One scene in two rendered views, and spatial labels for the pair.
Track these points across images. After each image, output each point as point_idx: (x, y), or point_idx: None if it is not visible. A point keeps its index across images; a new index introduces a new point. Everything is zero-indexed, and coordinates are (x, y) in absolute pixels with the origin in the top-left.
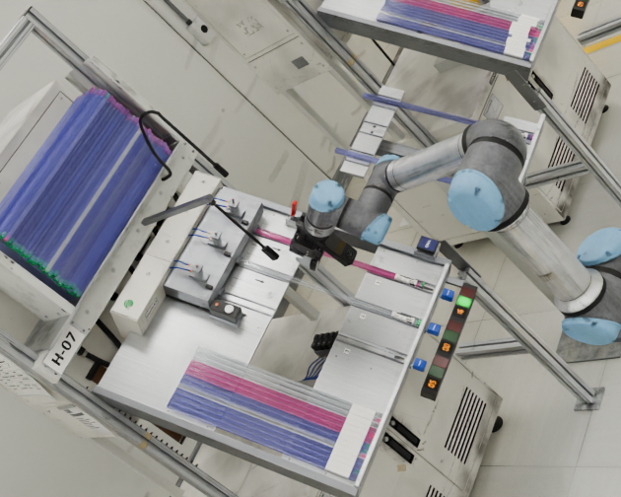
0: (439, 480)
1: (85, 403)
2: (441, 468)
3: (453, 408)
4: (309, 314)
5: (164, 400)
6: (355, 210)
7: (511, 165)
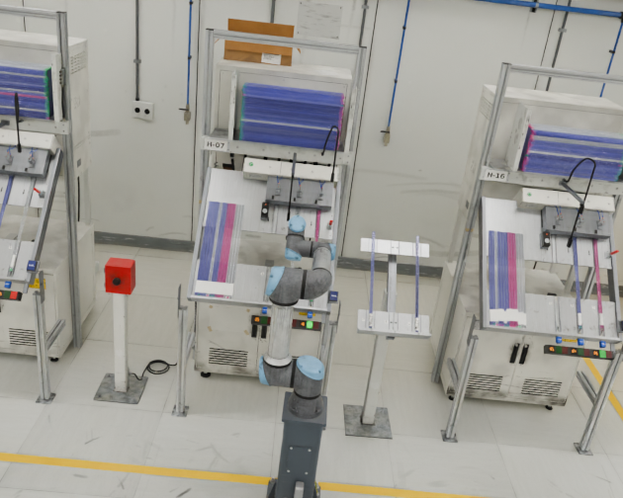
0: (252, 356)
1: (201, 166)
2: (258, 355)
3: (292, 353)
4: None
5: (212, 199)
6: (294, 239)
7: (293, 290)
